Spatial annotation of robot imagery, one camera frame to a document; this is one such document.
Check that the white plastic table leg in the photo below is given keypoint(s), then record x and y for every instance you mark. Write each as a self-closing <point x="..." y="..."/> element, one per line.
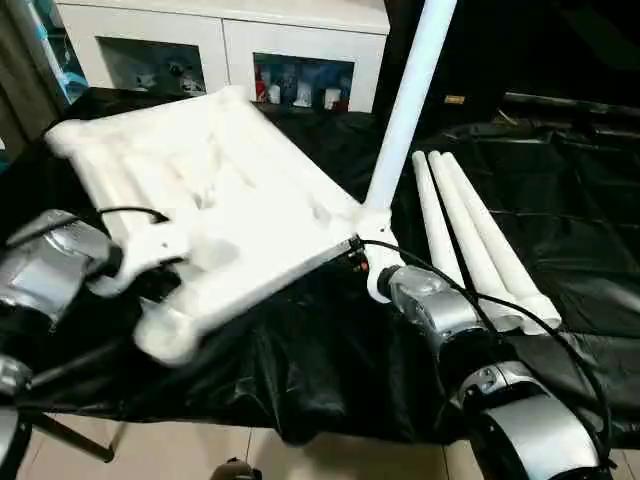
<point x="410" y="90"/>
<point x="510" y="265"/>
<point x="432" y="220"/>
<point x="470" y="250"/>

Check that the white plastic table top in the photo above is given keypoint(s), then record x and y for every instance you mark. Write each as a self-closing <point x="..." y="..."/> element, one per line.
<point x="220" y="190"/>

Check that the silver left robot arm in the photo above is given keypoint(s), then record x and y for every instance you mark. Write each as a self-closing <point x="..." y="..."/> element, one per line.
<point x="45" y="270"/>

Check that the black table mat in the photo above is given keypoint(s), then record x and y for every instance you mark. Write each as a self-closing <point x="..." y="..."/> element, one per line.
<point x="330" y="360"/>

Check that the small orange label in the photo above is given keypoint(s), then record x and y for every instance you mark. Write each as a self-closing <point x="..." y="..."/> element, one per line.
<point x="455" y="99"/>

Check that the teal plastic object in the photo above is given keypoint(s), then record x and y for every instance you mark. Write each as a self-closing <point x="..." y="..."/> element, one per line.
<point x="65" y="60"/>

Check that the grey curtain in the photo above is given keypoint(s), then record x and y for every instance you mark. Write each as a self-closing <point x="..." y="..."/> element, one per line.
<point x="20" y="80"/>

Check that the white glass-door cabinet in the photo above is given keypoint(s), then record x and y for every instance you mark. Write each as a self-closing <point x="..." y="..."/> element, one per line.
<point x="225" y="30"/>

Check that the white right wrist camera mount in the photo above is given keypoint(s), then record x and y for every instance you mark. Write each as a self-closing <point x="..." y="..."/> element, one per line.
<point x="380" y="285"/>

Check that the black metal table frame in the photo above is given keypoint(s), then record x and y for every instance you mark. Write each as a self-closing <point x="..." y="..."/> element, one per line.
<point x="75" y="440"/>

